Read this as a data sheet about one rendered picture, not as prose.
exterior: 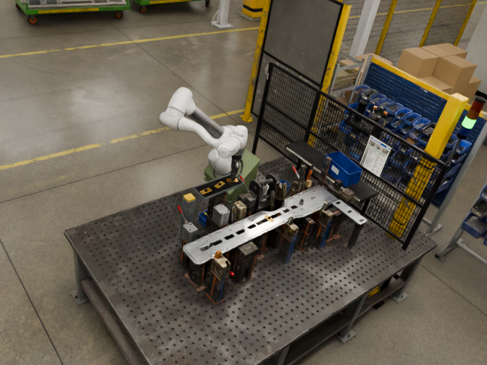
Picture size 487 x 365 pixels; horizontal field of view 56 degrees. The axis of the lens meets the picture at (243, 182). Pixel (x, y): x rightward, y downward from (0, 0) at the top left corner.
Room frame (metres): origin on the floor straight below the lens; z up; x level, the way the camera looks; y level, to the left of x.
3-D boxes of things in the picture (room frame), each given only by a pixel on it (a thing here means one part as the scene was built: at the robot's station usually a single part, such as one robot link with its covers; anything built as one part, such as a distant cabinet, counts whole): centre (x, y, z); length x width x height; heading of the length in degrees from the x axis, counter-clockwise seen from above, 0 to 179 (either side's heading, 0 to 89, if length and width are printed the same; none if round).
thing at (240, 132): (2.70, 0.09, 1.54); 0.13 x 0.11 x 0.16; 160
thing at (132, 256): (2.68, -0.25, 0.68); 2.56 x 1.61 x 0.04; 135
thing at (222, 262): (2.01, 0.04, 0.88); 0.15 x 0.11 x 0.36; 46
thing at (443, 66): (7.04, -2.67, 0.52); 1.20 x 0.80 x 1.05; 132
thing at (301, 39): (5.38, -0.30, 1.00); 1.34 x 0.14 x 2.00; 45
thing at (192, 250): (2.54, -0.23, 1.00); 1.38 x 0.22 x 0.02; 136
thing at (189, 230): (2.25, 0.29, 0.88); 0.11 x 0.10 x 0.36; 46
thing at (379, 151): (3.23, -1.01, 1.30); 0.23 x 0.02 x 0.31; 46
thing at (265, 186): (2.77, -0.15, 0.94); 0.18 x 0.13 x 0.49; 136
